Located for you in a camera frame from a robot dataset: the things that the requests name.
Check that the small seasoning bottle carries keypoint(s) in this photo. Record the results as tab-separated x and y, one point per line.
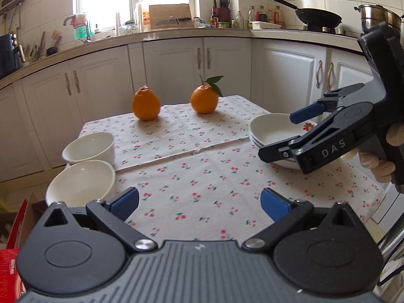
251	14

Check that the dark blue air fryer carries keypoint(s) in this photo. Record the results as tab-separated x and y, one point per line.
8	53

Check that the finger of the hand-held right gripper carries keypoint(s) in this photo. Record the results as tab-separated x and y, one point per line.
306	113
274	151

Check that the gas stove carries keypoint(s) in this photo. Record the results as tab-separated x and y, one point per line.
328	30

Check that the red label oil bottle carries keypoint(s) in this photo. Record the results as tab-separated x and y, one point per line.
261	15

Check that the white cherry print tablecloth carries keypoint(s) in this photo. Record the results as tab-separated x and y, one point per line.
176	126

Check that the wooden cutting board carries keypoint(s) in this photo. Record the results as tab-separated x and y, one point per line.
170	11

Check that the blue white plastic packet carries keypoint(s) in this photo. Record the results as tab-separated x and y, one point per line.
201	22

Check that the white ceramic bowl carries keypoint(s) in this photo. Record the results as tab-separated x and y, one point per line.
79	183
88	148

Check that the beige cherry print tablecloth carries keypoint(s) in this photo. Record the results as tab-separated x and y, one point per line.
221	176

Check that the black kitchen knife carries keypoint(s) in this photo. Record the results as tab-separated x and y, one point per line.
173	21

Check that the pink cloth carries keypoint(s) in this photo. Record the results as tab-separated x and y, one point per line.
77	20

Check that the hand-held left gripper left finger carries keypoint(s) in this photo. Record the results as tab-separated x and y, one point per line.
126	200

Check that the black wok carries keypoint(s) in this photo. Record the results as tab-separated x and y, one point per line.
318	17

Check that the white plastic tray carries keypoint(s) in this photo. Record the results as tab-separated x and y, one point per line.
265	25

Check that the brown cardboard box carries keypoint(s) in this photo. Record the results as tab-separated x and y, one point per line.
30	214

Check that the dark sauce bottle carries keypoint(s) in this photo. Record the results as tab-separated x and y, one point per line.
214	20

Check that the person's right hand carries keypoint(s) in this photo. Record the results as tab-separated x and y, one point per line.
377	167

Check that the red carton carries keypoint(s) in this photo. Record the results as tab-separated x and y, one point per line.
9	274

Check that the stainless steel pot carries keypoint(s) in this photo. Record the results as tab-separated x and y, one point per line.
378	17

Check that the green dish soap bottle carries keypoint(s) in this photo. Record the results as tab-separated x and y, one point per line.
81	31

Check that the clear glass bottle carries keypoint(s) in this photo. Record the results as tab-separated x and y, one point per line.
240	21

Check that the orange with green leaf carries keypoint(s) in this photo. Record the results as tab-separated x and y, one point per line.
203	101

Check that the orange with knobbly top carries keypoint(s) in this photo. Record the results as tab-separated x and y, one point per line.
145	105

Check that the red knife block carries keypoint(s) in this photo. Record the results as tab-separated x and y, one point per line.
222	14

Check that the glass jar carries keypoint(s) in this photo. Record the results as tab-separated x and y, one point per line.
129	29

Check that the metal kitchen faucet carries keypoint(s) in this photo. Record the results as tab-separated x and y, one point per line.
67	19

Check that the black cup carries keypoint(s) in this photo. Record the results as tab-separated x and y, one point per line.
52	51

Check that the utensil holder with utensils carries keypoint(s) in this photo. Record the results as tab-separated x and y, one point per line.
41	44

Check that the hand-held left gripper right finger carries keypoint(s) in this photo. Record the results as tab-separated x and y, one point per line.
274	205

